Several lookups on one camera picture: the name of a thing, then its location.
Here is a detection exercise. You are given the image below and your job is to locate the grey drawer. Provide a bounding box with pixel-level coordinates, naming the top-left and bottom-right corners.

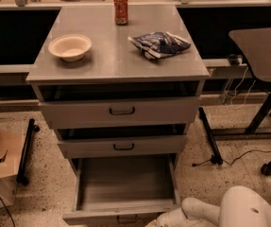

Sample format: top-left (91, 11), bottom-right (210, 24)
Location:
top-left (40, 96), bottom-right (199, 129)
top-left (59, 135), bottom-right (186, 159)
top-left (62, 155), bottom-right (180, 225)

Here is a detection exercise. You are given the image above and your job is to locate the black left table foot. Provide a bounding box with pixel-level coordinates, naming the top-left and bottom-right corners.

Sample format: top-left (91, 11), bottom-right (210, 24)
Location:
top-left (16, 118), bottom-right (40, 185)

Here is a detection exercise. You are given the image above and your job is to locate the orange soda can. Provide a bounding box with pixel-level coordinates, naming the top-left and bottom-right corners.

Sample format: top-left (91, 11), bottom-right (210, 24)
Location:
top-left (113, 0), bottom-right (128, 26)

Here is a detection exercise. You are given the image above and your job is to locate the white hanging cable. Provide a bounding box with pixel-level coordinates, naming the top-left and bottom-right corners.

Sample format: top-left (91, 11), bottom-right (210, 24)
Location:
top-left (229, 65), bottom-right (257, 111)

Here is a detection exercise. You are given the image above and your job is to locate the grey drawer cabinet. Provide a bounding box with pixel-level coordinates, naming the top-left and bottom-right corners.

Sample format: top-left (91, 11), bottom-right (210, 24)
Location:
top-left (25, 4), bottom-right (211, 175)

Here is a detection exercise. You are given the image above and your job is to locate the black floor cable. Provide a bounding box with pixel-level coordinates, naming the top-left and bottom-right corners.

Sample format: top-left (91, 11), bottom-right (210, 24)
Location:
top-left (191, 139), bottom-right (271, 167)

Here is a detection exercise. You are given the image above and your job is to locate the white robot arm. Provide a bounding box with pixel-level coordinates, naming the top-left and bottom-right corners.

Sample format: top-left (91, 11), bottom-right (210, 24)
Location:
top-left (144, 186), bottom-right (271, 227)

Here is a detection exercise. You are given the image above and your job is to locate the blue chip bag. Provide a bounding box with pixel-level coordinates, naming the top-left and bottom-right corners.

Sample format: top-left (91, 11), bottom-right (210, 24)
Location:
top-left (127, 32), bottom-right (191, 60)

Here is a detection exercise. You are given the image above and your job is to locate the dark side table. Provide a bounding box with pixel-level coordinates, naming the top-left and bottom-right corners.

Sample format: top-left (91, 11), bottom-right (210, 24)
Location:
top-left (229, 27), bottom-right (271, 135)

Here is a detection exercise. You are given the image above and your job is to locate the black table foot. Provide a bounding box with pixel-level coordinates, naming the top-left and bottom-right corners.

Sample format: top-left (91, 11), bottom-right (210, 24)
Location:
top-left (16, 118), bottom-right (40, 185)
top-left (198, 107), bottom-right (223, 165)

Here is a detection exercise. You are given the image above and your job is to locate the cream paper bowl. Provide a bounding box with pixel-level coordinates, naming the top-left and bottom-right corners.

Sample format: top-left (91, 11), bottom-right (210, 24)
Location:
top-left (48, 34), bottom-right (92, 61)

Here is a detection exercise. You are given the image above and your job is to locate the black right table foot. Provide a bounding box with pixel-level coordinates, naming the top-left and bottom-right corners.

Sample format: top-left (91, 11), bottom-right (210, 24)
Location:
top-left (198, 107), bottom-right (223, 165)

